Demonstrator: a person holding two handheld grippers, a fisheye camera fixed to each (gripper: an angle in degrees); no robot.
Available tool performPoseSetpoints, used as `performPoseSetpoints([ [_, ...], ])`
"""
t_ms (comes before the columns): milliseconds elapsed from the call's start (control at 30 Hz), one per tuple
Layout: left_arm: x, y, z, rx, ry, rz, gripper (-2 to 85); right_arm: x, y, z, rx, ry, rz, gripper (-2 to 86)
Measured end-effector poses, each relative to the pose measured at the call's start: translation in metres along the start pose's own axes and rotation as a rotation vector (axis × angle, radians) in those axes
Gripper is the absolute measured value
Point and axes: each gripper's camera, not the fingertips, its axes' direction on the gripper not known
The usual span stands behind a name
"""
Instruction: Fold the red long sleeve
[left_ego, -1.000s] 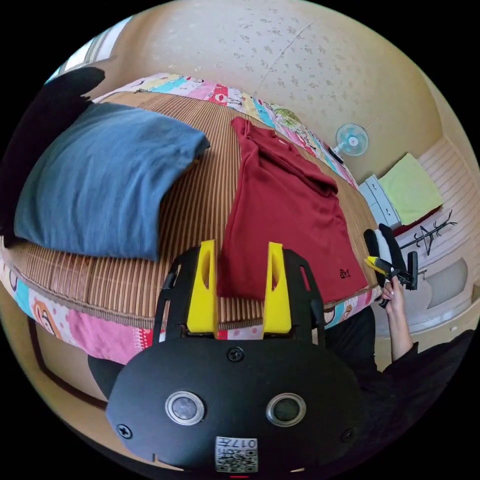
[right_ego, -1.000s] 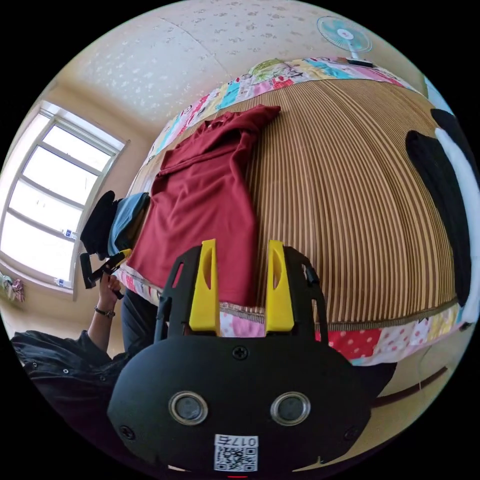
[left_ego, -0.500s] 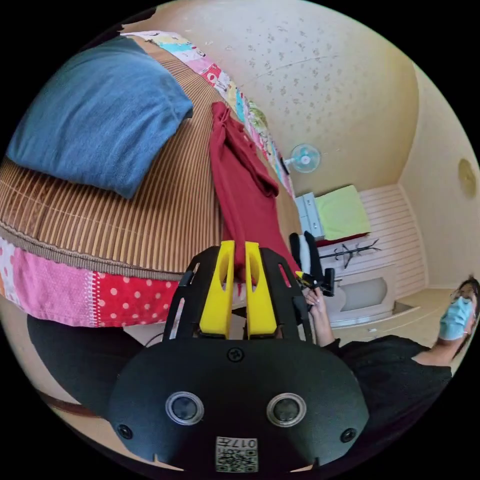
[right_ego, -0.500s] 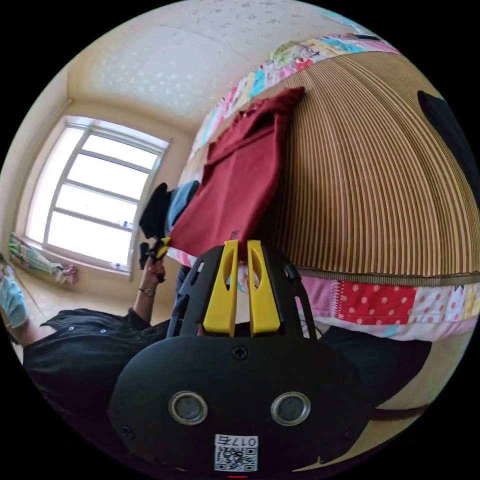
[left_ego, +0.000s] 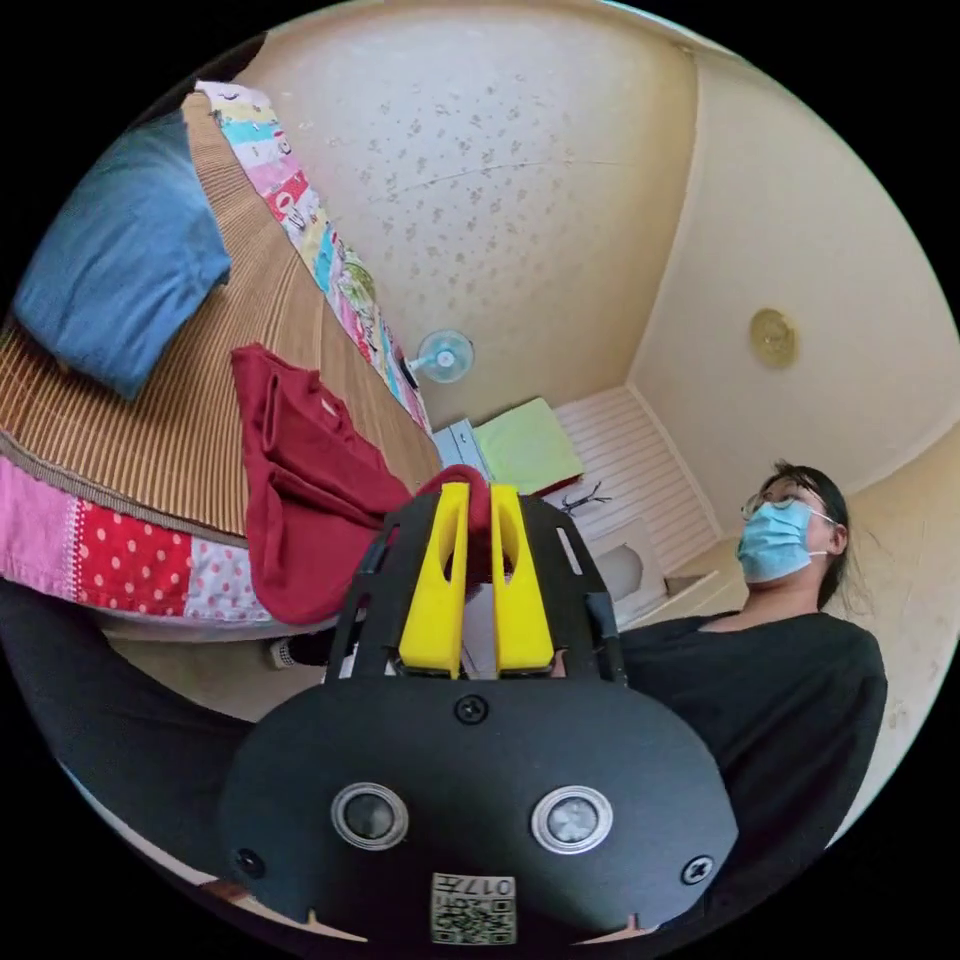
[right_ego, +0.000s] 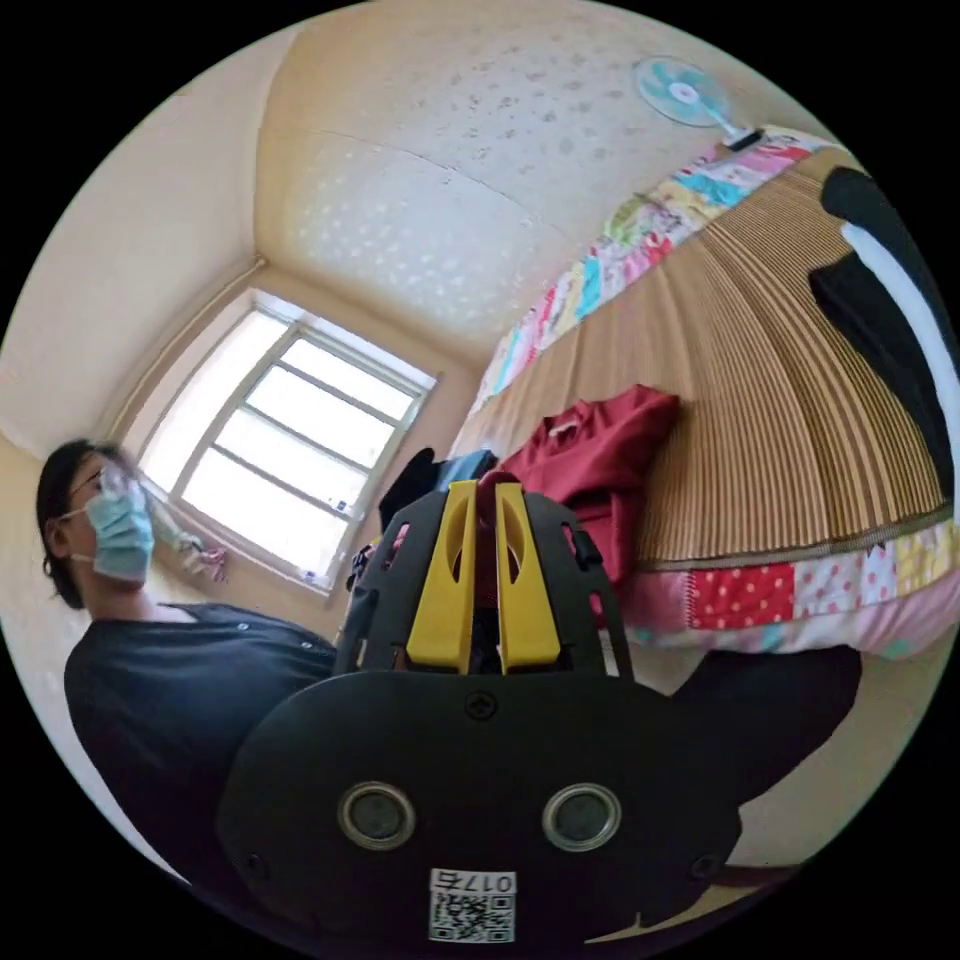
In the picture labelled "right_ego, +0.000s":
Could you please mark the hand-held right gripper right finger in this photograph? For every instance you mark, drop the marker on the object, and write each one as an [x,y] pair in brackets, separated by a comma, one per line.
[525,600]

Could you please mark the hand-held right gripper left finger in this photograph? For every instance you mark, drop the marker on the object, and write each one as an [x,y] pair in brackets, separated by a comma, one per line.
[442,600]

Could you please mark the red long sleeve shirt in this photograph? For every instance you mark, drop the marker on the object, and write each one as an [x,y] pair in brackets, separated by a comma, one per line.
[600,457]

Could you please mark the window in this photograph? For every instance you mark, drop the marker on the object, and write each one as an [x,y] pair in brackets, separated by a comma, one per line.
[285,442]

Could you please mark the person's body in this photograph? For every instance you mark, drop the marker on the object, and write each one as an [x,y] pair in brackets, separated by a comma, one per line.
[172,675]

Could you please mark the bed with woven mat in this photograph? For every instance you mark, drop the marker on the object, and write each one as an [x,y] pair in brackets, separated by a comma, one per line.
[757,420]

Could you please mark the pile of clothes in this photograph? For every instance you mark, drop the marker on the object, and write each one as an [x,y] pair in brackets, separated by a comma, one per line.
[885,315]

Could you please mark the blue fan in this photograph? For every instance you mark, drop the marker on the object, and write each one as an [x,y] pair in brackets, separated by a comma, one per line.
[686,94]

